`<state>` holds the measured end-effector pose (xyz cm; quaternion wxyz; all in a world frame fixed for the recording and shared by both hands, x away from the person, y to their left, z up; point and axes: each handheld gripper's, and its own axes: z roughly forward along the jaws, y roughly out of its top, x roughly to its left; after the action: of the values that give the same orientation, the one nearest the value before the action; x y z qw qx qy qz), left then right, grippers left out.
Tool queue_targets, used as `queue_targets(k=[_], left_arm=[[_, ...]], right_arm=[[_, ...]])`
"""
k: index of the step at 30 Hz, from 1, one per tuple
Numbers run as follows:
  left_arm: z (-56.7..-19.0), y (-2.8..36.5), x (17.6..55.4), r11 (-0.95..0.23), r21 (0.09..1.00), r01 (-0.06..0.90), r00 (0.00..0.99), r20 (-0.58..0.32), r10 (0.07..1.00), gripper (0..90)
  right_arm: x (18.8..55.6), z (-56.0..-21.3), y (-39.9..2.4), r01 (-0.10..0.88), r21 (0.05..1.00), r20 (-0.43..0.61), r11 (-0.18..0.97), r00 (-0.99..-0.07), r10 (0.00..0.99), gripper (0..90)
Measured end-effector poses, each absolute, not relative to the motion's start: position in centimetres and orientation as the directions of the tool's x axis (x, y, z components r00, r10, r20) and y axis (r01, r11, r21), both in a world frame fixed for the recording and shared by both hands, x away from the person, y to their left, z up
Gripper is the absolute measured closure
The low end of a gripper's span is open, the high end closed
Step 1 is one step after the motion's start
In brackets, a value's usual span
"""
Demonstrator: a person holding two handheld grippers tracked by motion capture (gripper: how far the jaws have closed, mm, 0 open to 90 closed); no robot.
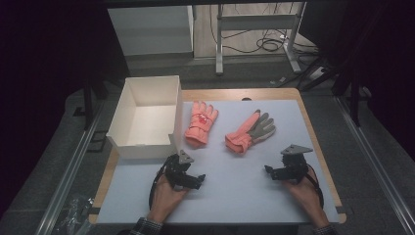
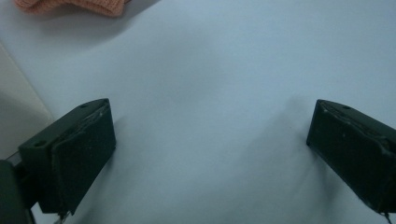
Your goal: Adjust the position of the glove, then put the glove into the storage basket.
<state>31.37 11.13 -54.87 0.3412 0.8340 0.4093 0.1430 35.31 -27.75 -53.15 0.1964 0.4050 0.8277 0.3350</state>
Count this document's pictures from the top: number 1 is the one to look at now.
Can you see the white box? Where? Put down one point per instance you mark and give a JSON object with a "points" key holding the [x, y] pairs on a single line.
{"points": [[148, 125]]}

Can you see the clear plastic bag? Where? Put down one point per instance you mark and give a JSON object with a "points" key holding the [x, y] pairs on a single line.
{"points": [[73, 215]]}

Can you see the white power strip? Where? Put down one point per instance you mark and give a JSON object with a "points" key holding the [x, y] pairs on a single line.
{"points": [[317, 73]]}

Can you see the white cabinet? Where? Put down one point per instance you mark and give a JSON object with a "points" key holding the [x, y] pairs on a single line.
{"points": [[150, 31]]}

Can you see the grey metal desk frame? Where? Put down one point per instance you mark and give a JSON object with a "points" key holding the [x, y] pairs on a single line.
{"points": [[257, 21]]}

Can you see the black stand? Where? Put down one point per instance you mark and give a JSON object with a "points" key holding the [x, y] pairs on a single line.
{"points": [[93, 98], [354, 98]]}

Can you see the pink glove with red print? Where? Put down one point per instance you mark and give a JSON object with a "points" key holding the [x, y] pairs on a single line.
{"points": [[199, 125]]}

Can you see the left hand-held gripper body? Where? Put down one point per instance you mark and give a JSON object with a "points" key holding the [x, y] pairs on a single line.
{"points": [[176, 171]]}

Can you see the aluminium rail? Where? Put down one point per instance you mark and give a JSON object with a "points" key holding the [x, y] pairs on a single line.
{"points": [[378, 166], [70, 176]]}

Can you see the person's right hand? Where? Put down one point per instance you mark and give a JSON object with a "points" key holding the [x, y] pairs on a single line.
{"points": [[305, 196]]}

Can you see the pink and grey glove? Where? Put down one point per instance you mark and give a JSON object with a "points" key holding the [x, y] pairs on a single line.
{"points": [[248, 133]]}

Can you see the person's left hand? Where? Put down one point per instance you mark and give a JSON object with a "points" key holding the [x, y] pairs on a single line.
{"points": [[166, 199]]}

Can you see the pale blue table mat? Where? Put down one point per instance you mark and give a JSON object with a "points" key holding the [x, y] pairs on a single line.
{"points": [[235, 189]]}

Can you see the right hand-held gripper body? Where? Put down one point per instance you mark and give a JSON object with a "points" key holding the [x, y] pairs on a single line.
{"points": [[293, 168]]}

